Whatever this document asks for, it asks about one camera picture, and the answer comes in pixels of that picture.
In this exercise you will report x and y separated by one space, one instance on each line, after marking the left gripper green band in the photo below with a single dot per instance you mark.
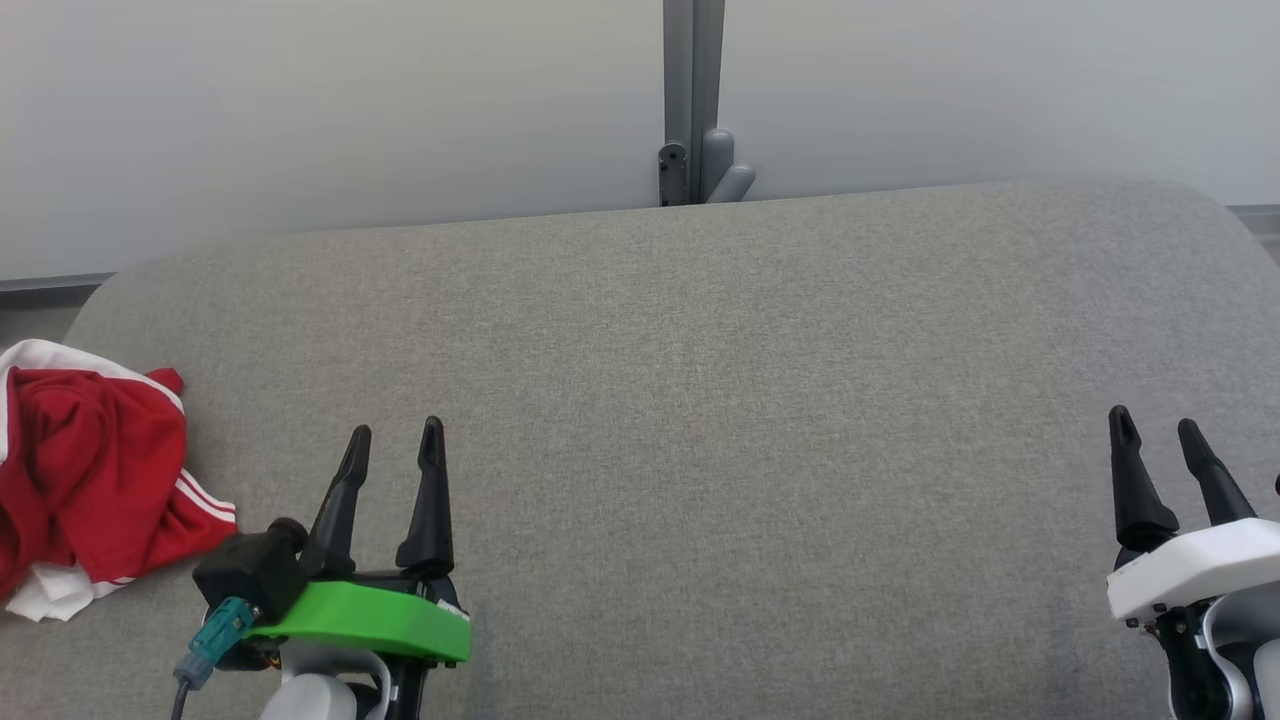
370 620

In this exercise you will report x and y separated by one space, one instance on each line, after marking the grey rounded support foot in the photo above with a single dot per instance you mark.
722 165

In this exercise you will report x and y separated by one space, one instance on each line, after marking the grey metal post bracket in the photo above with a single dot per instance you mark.
692 70

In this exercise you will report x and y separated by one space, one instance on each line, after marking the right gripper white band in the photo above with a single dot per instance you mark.
1195 570

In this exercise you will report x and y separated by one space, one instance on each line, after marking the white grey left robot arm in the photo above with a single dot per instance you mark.
315 695

